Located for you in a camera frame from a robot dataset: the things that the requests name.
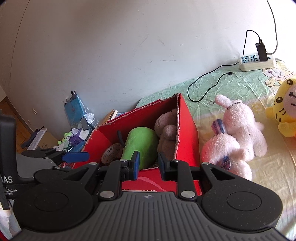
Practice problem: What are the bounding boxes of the green plush toy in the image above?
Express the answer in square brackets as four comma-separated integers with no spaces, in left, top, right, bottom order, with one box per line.
[121,126,159,170]

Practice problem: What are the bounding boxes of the white bunny plush plaid ears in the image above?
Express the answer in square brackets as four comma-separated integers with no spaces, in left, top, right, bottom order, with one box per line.
[201,118,252,181]

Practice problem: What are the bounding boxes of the yellow tiger plush red shirt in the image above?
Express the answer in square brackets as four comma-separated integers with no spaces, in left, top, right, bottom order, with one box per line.
[265,78,296,138]

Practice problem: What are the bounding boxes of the small green frog toy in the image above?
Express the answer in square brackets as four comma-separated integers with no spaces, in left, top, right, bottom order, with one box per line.
[58,132,72,145]

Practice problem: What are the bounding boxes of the red cardboard box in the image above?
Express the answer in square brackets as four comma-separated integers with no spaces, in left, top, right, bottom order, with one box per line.
[60,93,202,194]

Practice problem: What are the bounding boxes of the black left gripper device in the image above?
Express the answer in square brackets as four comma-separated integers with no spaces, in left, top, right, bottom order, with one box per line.
[1,114,69,210]

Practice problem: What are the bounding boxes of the blue plastic bag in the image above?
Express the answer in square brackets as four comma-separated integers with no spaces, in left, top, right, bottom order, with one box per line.
[64,90,95,128]

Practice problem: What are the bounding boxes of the brown teddy bear plush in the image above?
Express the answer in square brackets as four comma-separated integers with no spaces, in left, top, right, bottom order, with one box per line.
[154,109,178,161]

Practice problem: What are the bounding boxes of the wooden door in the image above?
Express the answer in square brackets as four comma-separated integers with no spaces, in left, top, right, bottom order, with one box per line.
[1,96,33,153]

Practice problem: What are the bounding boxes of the pink bunny plush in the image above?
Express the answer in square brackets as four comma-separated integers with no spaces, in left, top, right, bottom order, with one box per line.
[215,94,267,162]

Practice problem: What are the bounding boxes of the cartoon bear bed sheet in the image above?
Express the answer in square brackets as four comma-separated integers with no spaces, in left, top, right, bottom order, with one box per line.
[134,58,296,237]

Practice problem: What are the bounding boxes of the white power strip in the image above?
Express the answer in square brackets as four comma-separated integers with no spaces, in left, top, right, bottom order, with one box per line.
[238,54,276,72]

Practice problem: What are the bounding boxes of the black power adapter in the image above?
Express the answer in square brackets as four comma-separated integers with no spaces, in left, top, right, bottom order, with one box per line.
[255,39,268,62]

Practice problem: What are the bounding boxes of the grey power strip cord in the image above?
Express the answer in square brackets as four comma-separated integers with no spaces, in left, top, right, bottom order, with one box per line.
[265,0,279,56]

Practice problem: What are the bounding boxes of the black charging cable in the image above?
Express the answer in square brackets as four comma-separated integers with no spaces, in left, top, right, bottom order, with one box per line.
[186,29,263,103]

